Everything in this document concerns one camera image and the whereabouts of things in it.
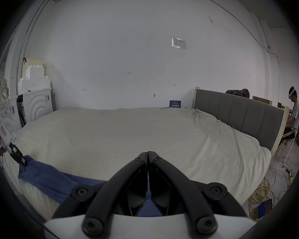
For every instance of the white metal chair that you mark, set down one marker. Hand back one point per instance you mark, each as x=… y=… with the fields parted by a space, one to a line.
x=287 y=146

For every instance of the dark blue garment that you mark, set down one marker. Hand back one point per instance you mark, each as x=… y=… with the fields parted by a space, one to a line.
x=47 y=178

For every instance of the brown carton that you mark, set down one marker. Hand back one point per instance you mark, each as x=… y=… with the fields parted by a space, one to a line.
x=262 y=100

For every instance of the black bag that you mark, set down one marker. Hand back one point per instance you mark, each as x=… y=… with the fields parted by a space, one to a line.
x=238 y=92

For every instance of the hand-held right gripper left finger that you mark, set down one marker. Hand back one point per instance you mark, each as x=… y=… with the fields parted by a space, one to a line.
x=119 y=183

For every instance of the bed with beige sheet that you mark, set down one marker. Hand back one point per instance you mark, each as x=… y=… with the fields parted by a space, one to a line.
x=129 y=133

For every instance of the blue box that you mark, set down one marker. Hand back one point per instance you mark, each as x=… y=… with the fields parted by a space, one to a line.
x=267 y=208

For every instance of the black power adapter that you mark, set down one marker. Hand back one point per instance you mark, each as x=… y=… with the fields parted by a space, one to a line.
x=290 y=172

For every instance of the blue sign card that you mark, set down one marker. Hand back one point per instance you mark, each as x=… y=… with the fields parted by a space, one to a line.
x=175 y=104

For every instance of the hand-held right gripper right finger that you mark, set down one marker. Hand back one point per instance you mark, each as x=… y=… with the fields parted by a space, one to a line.
x=177 y=183

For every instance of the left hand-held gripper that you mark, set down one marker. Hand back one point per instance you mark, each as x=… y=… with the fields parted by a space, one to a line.
x=3 y=134

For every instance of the grey padded headboard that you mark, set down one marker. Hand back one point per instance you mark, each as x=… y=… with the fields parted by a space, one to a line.
x=241 y=116

